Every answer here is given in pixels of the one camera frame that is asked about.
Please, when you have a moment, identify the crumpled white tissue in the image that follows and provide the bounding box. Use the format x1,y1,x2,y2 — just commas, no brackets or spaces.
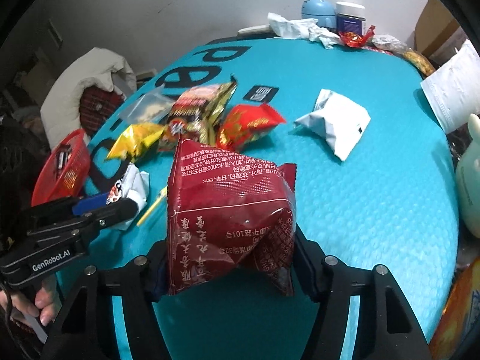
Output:
268,12,344,50

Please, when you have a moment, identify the orange box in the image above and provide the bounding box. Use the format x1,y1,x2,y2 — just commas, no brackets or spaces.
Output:
429,258,479,359

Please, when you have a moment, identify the clear plastic wrapper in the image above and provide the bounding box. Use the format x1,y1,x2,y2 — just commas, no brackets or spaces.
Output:
371,34,410,55

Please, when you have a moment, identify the brown red snack bag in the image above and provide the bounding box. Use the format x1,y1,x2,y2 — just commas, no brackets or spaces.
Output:
157,76,238,152

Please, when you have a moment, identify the cardboard box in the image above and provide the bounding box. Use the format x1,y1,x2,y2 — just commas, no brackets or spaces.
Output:
414,0,467,65

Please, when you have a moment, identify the red plastic mesh basket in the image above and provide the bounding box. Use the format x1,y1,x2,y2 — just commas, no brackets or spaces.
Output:
31,128,90,206

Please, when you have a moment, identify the bright red snack bag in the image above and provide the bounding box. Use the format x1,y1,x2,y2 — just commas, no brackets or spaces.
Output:
216,103,287,152

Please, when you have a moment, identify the black QR label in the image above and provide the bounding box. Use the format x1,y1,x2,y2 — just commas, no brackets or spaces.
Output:
242,85,279,103

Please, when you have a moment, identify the red plaid scarf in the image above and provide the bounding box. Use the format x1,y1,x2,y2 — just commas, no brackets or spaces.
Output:
79,86,125,137

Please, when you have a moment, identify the white down jacket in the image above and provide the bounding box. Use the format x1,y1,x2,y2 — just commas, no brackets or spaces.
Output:
41,47,137,150

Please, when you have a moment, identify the dark red snack bag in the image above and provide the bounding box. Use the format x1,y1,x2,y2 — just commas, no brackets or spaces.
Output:
167,139,297,296

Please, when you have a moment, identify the clear zip bag with nuts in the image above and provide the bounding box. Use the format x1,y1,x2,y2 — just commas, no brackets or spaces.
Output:
119,85,175,125

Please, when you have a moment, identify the yellow pen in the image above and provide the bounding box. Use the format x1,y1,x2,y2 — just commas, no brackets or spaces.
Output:
137,186,168,226

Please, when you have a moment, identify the yellow patterned snack bag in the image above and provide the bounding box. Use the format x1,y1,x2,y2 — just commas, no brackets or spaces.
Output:
403,49,436,77

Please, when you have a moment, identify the white silver snack bag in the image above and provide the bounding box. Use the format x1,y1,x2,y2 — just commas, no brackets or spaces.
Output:
294,88,371,162

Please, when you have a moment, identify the small red wrapper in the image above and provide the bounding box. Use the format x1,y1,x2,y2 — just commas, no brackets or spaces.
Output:
338,25,376,48

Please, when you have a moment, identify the white lidded blue jar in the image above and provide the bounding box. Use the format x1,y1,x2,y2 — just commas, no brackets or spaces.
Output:
336,1,366,36

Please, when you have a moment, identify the white paper sheet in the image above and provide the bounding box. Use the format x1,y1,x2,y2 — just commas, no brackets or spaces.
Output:
421,39,479,134

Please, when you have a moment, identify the person's left hand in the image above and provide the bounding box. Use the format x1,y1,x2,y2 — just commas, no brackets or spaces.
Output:
1,275,62,327

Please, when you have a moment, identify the blue deer humidifier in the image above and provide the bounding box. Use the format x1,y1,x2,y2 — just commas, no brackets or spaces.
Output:
301,0,337,30

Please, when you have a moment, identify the white red snack packet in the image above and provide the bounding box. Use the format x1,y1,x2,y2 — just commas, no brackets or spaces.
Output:
106,163,150,231

